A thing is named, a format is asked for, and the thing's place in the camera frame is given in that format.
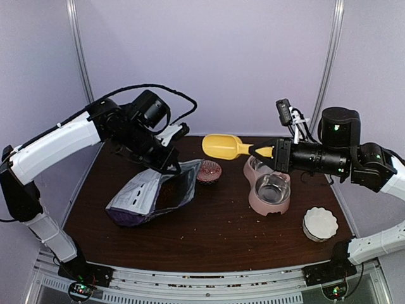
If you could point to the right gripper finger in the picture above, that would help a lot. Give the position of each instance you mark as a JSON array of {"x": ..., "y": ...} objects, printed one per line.
[
  {"x": 267, "y": 146},
  {"x": 268, "y": 164}
]

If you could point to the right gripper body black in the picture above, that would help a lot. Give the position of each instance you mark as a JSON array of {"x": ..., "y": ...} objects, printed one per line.
[{"x": 284, "y": 166}]

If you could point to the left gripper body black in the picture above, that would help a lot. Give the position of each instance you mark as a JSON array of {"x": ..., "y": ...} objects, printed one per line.
[{"x": 152, "y": 158}]

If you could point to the purple pet food bag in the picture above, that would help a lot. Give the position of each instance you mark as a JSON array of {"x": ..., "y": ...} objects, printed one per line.
[{"x": 151, "y": 194}]

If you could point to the yellow plastic scoop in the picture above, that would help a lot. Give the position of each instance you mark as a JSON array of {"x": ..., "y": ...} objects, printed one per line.
[{"x": 224, "y": 146}]

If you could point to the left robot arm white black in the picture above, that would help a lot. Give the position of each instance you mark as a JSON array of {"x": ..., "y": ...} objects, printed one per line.
[{"x": 142, "y": 127}]

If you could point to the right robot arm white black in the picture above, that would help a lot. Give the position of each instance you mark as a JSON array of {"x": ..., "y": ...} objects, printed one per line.
[{"x": 339, "y": 153}]

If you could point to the pink double pet feeder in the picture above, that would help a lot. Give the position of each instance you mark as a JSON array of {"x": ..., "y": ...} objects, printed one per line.
[{"x": 255, "y": 203}]

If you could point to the rear steel feeder bowl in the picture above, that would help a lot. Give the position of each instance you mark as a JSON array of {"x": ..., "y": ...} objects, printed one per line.
[{"x": 256, "y": 164}]

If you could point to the steel feeder bowl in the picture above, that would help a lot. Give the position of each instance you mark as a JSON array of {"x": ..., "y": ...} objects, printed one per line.
[
  {"x": 256, "y": 164},
  {"x": 273, "y": 189}
]

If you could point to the front steel feeder bowl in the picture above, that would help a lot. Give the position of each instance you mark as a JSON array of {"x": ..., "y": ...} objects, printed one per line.
[{"x": 273, "y": 189}]

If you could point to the red patterned small bowl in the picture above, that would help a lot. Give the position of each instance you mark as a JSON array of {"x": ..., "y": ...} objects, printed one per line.
[{"x": 209, "y": 172}]

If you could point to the white scalloped ceramic bowl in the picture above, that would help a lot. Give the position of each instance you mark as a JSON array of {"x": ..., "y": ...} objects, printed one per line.
[{"x": 319, "y": 225}]

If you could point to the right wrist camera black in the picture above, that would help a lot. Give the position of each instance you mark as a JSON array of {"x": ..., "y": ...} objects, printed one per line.
[{"x": 293, "y": 119}]

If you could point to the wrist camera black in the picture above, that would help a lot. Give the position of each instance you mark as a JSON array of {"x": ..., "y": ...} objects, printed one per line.
[
  {"x": 172, "y": 132},
  {"x": 293, "y": 119}
]

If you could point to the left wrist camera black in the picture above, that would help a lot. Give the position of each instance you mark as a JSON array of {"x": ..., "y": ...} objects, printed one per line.
[{"x": 172, "y": 132}]

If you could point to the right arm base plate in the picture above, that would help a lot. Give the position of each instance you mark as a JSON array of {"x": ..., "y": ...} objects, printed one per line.
[{"x": 327, "y": 272}]

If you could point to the front aluminium rail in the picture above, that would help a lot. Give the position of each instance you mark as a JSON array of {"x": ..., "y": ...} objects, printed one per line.
[{"x": 285, "y": 285}]

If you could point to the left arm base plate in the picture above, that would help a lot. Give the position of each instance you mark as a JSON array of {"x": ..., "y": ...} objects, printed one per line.
[{"x": 84, "y": 272}]

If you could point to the right aluminium frame post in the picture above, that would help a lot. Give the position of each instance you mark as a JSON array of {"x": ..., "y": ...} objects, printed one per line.
[{"x": 333, "y": 44}]

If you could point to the aluminium frame post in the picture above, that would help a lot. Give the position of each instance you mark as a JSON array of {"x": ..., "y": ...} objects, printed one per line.
[
  {"x": 75, "y": 29},
  {"x": 333, "y": 44}
]

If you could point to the left aluminium frame post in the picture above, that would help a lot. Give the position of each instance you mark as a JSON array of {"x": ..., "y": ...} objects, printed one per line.
[{"x": 75, "y": 29}]

